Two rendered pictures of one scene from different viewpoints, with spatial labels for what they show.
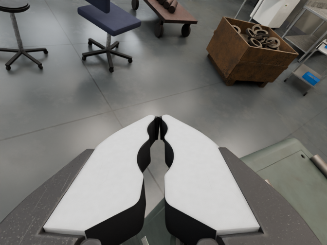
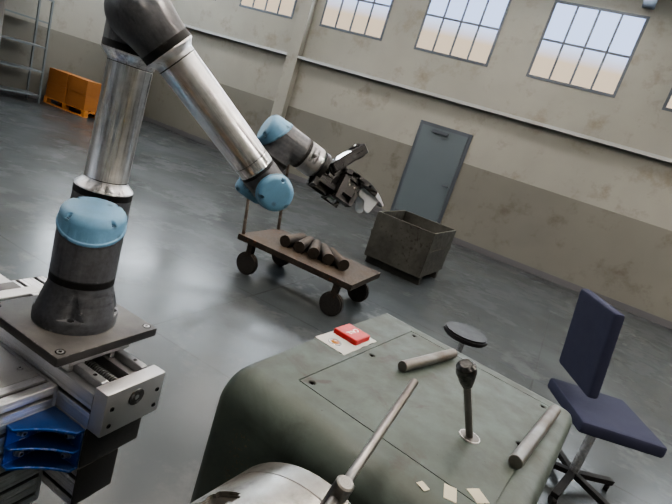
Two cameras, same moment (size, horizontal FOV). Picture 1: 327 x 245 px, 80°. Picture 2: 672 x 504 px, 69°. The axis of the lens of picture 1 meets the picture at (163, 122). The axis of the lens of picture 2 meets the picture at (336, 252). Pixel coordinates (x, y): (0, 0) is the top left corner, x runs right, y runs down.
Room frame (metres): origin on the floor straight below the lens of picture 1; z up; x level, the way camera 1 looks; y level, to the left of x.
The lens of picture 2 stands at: (-0.25, -1.22, 1.68)
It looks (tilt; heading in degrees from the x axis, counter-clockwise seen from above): 15 degrees down; 78
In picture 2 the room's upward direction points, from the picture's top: 18 degrees clockwise
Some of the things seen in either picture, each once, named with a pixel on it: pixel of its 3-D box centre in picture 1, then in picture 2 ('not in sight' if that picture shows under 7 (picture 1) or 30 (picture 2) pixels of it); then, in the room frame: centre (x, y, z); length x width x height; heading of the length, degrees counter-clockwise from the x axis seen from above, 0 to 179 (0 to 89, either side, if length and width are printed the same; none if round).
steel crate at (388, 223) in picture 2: not in sight; (410, 245); (2.09, 5.07, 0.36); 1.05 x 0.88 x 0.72; 55
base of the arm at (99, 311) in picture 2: not in sight; (79, 294); (-0.51, -0.27, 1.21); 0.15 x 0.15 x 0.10
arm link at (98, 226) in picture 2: not in sight; (90, 237); (-0.51, -0.26, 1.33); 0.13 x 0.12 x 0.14; 102
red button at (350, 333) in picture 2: not in sight; (351, 335); (0.05, -0.27, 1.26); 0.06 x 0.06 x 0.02; 47
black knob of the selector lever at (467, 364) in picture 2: not in sight; (464, 374); (0.14, -0.59, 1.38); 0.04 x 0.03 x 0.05; 47
